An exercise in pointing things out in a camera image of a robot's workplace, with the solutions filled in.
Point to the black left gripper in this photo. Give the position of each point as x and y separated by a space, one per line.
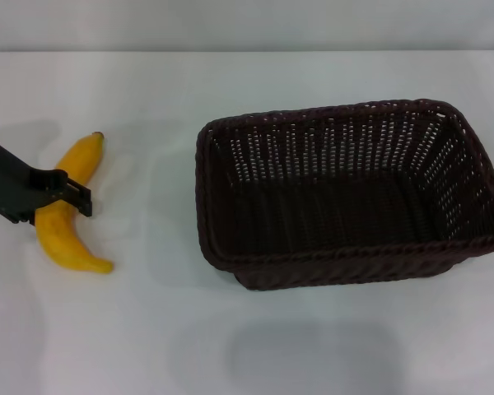
20 181

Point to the yellow banana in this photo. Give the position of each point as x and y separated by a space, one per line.
57 240

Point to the dark brown woven basket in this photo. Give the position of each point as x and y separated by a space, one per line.
333 222

